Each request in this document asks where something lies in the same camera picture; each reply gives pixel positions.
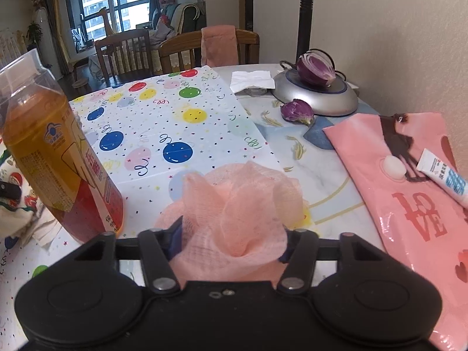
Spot pink bath pouf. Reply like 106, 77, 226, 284
156, 162, 304, 284

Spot christmas print cloth bag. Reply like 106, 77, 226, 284
1, 141, 62, 246

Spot balloon print tablecloth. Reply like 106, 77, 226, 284
0, 65, 286, 351

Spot pink love pouch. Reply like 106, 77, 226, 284
324, 113, 467, 350

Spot small purple onion piece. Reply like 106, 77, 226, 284
280, 99, 314, 126

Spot orange tea bottle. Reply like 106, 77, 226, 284
1, 49, 124, 242

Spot grey desk lamp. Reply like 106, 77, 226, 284
272, 0, 359, 116

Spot white cream tube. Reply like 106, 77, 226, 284
417, 148, 468, 208

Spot white tissue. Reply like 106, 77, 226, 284
230, 70, 275, 94

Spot purple onion half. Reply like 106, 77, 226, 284
296, 49, 336, 87

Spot wooden chair black seat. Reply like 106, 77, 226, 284
94, 29, 156, 87

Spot wooden chair with towel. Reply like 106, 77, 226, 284
158, 29, 260, 75

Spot pink towel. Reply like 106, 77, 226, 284
201, 25, 239, 67

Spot sofa with blankets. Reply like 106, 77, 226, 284
149, 3, 206, 47

